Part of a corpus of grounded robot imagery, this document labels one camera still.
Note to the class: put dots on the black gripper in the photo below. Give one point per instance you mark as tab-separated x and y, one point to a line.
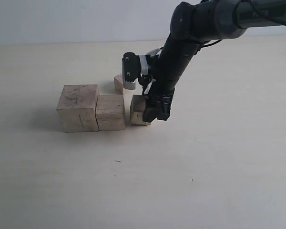
166	69

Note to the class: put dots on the medium wooden cube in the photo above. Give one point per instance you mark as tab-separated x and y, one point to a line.
137	108

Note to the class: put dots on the smallest wooden cube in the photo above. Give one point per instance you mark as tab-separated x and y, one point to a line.
118	83

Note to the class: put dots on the second largest wooden cube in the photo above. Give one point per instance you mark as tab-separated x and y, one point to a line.
110	112

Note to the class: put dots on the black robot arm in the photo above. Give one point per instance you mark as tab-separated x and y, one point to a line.
192	27

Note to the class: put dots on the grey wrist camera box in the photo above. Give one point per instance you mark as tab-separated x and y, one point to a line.
133	66

